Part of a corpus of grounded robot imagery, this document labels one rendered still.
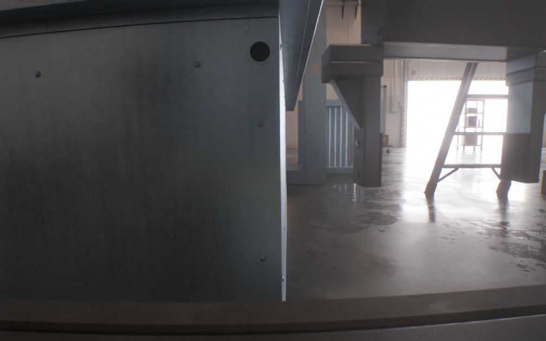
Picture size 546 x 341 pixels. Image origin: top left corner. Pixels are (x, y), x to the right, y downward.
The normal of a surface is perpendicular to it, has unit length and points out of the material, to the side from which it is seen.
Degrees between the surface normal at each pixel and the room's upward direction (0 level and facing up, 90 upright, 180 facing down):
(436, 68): 90
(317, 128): 90
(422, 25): 90
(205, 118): 90
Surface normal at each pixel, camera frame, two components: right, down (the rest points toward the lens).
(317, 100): -0.11, 0.12
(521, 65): -1.00, 0.02
